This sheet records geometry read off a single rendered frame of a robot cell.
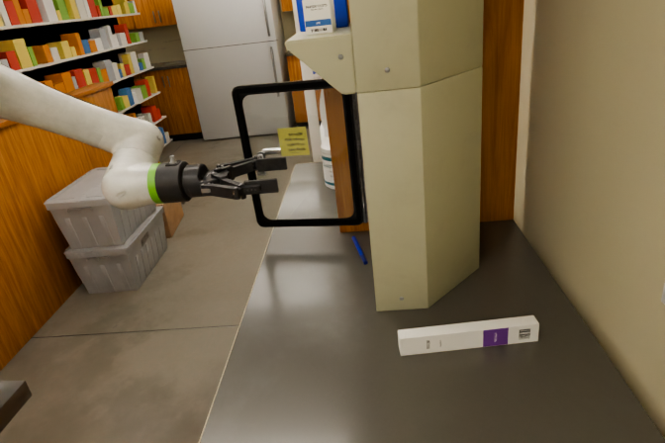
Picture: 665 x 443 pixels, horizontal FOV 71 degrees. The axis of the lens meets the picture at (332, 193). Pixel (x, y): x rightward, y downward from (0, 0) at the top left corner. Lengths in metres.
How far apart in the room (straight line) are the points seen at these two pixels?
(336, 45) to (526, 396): 0.66
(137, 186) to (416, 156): 0.60
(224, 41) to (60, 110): 4.82
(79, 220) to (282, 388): 2.35
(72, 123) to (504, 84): 1.02
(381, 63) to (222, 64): 5.20
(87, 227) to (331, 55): 2.46
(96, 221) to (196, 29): 3.46
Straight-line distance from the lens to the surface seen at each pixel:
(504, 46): 1.24
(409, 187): 0.89
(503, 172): 1.33
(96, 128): 1.18
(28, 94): 1.18
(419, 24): 0.82
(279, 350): 0.98
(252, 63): 5.88
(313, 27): 0.90
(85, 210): 3.04
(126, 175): 1.11
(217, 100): 6.07
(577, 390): 0.91
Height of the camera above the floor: 1.57
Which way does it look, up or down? 23 degrees down
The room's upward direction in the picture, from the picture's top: 7 degrees counter-clockwise
